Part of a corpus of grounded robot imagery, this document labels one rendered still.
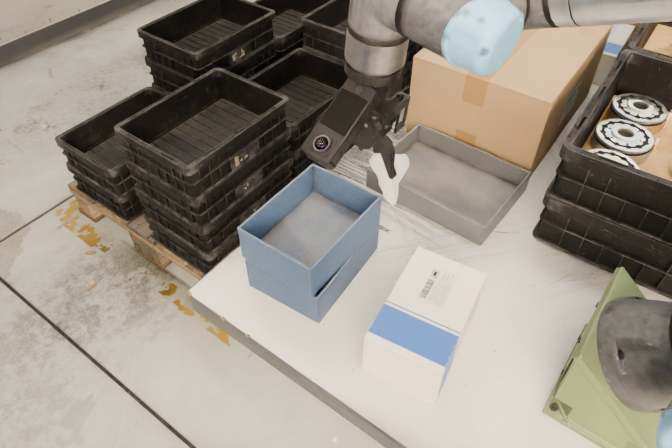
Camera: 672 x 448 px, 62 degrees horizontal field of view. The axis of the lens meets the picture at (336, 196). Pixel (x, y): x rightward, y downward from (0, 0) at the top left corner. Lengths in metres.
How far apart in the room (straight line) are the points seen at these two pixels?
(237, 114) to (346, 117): 1.10
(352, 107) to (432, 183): 0.53
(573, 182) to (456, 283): 0.27
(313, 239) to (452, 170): 0.40
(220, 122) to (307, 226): 0.82
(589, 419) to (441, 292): 0.26
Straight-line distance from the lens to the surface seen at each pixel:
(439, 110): 1.25
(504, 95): 1.17
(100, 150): 2.12
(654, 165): 1.18
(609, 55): 1.59
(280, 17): 2.58
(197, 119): 1.78
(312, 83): 2.10
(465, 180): 1.21
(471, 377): 0.93
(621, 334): 0.81
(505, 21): 0.57
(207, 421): 1.68
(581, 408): 0.89
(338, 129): 0.68
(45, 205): 2.41
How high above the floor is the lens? 1.49
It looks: 43 degrees down
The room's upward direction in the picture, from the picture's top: straight up
